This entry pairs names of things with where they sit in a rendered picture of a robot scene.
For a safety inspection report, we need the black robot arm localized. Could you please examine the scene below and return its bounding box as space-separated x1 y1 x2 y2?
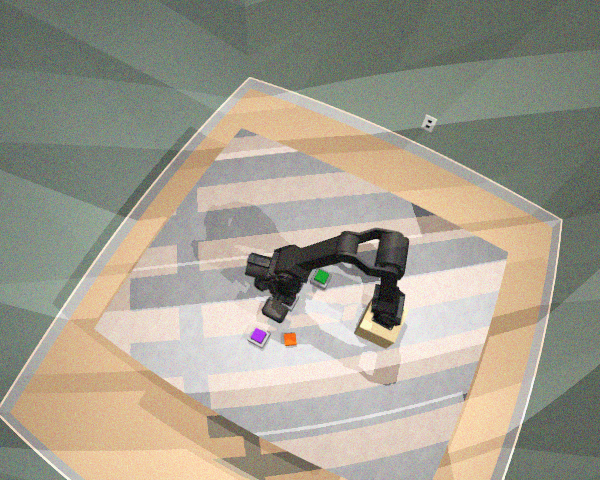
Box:
245 227 409 330

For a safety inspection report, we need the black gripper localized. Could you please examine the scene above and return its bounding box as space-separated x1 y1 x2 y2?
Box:
262 282 304 323

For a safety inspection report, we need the green button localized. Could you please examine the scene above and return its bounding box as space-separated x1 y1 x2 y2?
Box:
310 268 332 291

